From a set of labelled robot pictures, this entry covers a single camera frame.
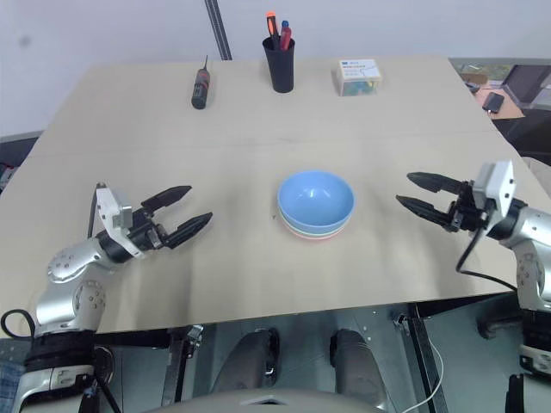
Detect clear plastic parts box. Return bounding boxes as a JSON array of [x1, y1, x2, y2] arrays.
[[331, 58, 385, 98]]

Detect blue plastic bowl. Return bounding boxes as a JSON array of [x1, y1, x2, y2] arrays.
[[276, 170, 356, 228]]

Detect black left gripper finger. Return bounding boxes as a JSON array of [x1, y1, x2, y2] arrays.
[[139, 185, 193, 217], [164, 211, 214, 251]]

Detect small black device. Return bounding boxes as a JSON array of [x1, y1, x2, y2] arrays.
[[481, 91, 505, 114]]

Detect orange handled screwdriver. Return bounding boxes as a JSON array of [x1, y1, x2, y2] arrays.
[[263, 11, 281, 51]]

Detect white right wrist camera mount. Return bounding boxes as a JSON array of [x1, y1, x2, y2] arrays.
[[472, 160, 516, 216]]

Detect green plastic bowl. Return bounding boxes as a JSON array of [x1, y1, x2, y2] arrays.
[[279, 210, 352, 237]]

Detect aluminium profile post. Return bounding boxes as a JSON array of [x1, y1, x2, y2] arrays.
[[204, 0, 235, 61]]

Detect dark rounded leg cover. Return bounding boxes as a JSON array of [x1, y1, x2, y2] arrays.
[[329, 329, 389, 410], [214, 327, 281, 393]]

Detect black table frame strut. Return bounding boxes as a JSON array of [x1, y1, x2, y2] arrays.
[[162, 325, 204, 404]]

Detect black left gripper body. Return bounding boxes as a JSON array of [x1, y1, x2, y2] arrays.
[[127, 206, 172, 255]]

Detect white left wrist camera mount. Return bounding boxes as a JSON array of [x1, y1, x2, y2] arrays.
[[95, 183, 146, 259]]

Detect pink plastic bowl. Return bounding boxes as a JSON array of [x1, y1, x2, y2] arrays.
[[283, 219, 348, 244]]

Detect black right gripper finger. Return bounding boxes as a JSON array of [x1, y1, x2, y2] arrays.
[[394, 194, 454, 228], [406, 171, 465, 198]]

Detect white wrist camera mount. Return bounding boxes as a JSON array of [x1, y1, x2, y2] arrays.
[[95, 183, 146, 259], [472, 160, 516, 216]]

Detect grey metal table leg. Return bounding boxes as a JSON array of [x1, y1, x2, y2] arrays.
[[402, 303, 449, 413]]

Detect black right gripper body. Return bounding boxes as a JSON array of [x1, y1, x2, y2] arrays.
[[444, 182, 492, 234]]

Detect black plastic cup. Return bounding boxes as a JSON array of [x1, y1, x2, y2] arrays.
[[262, 36, 297, 94]]

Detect black electric screwdriver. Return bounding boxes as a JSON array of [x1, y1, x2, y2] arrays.
[[190, 54, 213, 110]]

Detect red and blue screwdriver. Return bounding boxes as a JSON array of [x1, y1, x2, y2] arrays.
[[279, 20, 294, 52]]

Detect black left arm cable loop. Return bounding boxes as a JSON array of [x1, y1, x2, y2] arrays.
[[0, 308, 39, 342]]

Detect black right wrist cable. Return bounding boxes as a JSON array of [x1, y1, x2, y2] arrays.
[[455, 222, 518, 293]]

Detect thin white cable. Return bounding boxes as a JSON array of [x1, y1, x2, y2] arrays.
[[404, 329, 444, 413]]

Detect dark grey storage box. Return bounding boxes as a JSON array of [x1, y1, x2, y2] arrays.
[[501, 64, 551, 108]]

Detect pale grey robot torso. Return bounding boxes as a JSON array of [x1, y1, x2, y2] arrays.
[[161, 388, 382, 413]]

